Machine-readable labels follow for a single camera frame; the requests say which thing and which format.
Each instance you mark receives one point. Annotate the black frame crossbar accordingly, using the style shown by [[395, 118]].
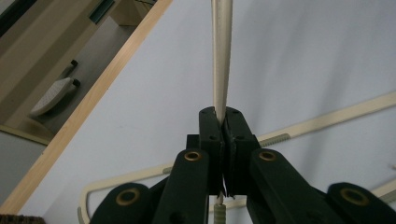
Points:
[[12, 15]]

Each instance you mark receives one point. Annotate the brown woven basket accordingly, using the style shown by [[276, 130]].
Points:
[[21, 219]]

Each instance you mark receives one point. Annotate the beige plastic clothes hanger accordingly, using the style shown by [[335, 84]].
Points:
[[221, 62]]

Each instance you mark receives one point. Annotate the white mat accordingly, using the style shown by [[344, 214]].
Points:
[[311, 46]]

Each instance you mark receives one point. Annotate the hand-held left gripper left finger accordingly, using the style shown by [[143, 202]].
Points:
[[213, 146]]

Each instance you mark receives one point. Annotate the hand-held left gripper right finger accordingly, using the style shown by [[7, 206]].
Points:
[[238, 146]]

